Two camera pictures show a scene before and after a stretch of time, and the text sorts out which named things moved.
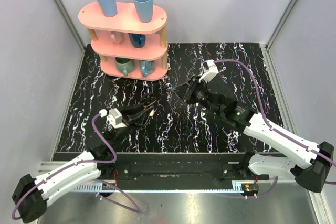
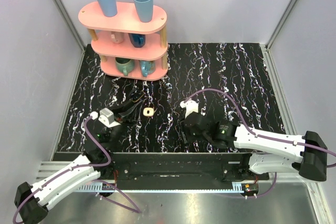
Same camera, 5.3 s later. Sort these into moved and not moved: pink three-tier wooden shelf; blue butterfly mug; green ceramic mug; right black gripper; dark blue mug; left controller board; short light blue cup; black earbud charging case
Moved: black earbud charging case; right black gripper
Not moved: short light blue cup; dark blue mug; blue butterfly mug; green ceramic mug; pink three-tier wooden shelf; left controller board
